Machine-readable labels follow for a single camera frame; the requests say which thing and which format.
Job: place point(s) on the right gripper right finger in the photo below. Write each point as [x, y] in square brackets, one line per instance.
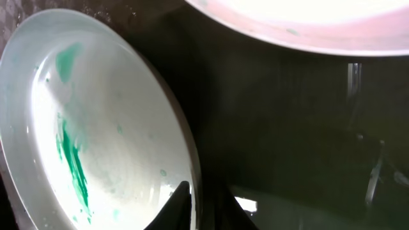
[223, 212]

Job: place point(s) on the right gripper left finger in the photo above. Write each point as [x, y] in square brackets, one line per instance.
[176, 213]

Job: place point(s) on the pale blue plate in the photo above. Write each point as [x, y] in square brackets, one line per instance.
[92, 136]

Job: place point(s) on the white plate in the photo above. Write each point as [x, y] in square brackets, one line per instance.
[362, 28]

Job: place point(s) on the large dark serving tray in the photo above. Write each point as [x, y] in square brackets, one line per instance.
[319, 142]

